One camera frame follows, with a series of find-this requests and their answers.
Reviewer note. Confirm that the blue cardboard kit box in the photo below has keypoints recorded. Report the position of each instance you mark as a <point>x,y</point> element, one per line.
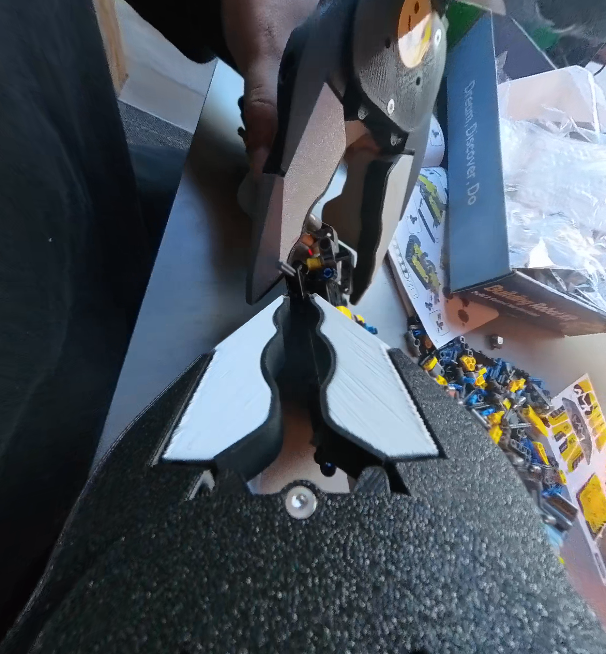
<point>477,179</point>

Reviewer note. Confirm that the clear plastic wrapping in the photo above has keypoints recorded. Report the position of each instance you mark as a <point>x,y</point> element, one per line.
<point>563,194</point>

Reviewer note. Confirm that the yellow sticker sheet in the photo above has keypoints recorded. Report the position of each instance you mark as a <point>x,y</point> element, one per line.
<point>584,460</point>

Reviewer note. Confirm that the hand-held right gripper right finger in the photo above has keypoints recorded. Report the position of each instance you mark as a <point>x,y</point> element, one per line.
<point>374,408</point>

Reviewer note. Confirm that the green plastic bin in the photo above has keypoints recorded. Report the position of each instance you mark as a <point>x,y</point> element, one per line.
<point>459,20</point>

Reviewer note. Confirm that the person's left forearm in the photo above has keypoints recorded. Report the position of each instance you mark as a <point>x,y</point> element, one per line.
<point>180,25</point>

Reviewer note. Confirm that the instruction booklet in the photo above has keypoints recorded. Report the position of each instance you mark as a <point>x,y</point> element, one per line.
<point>425,230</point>

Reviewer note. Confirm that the pile of small building bricks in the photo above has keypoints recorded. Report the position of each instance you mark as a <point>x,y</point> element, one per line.
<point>492,393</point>

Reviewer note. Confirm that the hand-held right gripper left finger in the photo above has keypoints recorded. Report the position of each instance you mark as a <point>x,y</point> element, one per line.
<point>221,403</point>

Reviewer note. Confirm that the small dark single brick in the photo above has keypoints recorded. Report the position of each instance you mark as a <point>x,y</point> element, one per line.
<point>496,340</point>

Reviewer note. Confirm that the grey desk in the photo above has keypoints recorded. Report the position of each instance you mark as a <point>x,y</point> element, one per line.
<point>206,255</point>

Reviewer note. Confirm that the person's left hand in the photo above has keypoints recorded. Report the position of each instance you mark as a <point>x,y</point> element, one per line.
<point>257,76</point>

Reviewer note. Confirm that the wooden furniture leg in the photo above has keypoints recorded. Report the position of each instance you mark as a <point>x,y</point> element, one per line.
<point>109,41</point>

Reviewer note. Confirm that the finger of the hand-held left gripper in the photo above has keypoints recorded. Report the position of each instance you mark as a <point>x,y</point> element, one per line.
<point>385,204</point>
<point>298,179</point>

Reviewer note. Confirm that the yellow black brick model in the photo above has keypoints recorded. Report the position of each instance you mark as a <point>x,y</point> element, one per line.
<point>328,255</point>

